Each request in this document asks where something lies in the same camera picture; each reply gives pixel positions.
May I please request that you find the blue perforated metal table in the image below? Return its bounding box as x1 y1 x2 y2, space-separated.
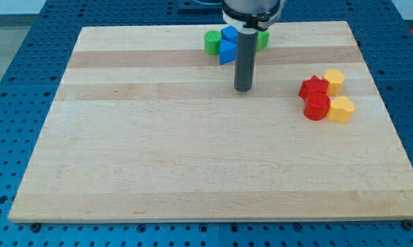
0 1 413 246

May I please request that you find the red star block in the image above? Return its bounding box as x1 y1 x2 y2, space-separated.
298 75 329 99

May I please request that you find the blue cube block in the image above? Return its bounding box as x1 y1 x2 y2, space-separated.
221 26 237 45

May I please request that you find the light wooden board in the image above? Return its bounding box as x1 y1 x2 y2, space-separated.
8 21 413 224

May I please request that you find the red cylinder block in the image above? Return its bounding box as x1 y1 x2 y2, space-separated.
303 92 331 121

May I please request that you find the green star block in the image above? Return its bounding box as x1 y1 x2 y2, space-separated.
256 31 270 52

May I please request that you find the blue triangle block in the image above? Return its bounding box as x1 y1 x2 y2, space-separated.
219 39 237 65

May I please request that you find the yellow heart block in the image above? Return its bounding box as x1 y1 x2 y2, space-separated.
326 96 355 124

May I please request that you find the green cylinder block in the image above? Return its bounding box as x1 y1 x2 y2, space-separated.
204 30 222 56

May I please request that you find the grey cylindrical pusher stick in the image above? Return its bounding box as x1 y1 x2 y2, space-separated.
234 31 258 92

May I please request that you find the yellow hexagon block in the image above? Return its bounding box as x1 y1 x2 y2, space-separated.
322 69 346 96

